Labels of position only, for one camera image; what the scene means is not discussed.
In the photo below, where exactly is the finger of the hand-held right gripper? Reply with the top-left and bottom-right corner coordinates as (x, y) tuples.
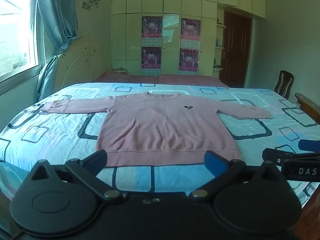
(298, 139), (320, 153)
(262, 148), (302, 166)

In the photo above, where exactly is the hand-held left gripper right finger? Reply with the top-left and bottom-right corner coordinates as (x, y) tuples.
(189, 150), (283, 202)

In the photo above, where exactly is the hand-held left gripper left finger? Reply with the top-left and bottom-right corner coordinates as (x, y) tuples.
(31, 149), (123, 203)

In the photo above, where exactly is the pink sweater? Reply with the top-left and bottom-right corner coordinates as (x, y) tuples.
(40, 92), (273, 167)

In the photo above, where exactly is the wooden bed footboard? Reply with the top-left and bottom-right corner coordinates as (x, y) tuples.
(295, 92), (320, 126)

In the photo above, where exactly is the bed with blue patterned sheet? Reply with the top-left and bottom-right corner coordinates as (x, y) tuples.
(0, 82), (320, 232)

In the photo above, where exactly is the wooden chair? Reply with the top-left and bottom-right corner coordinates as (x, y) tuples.
(274, 70), (294, 100)

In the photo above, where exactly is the maroon bed cover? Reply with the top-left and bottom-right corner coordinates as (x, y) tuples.
(95, 71), (230, 88)

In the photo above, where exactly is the cream round headboard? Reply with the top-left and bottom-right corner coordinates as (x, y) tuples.
(53, 38), (105, 90)

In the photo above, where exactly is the cream corner shelf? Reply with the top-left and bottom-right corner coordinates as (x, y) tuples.
(212, 7), (227, 72)

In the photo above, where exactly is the brown wooden door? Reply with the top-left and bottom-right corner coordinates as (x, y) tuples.
(220, 10), (252, 88)

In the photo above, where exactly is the blue curtain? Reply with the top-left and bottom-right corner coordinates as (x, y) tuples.
(34, 0), (78, 101)

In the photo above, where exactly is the window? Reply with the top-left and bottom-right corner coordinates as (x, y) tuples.
(0, 0), (47, 83)

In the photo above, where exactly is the cream wardrobe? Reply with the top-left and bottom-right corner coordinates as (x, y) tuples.
(111, 0), (265, 77)

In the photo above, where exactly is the purple wall poster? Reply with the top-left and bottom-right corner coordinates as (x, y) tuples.
(180, 18), (201, 47)
(179, 48), (199, 74)
(141, 16), (163, 46)
(141, 46), (162, 76)

